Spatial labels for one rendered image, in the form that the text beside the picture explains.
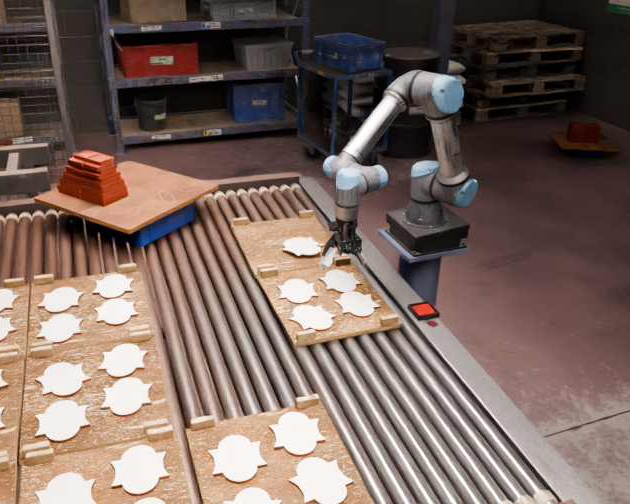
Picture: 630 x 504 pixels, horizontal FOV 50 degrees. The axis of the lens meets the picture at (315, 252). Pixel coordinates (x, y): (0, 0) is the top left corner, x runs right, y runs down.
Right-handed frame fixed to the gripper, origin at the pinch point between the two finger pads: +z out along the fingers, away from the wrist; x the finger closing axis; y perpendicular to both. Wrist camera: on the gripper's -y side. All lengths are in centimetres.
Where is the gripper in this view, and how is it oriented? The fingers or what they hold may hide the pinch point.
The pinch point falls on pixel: (341, 268)
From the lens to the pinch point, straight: 225.6
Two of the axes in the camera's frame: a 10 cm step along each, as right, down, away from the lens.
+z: -0.2, 8.8, 4.8
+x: 9.4, -1.4, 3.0
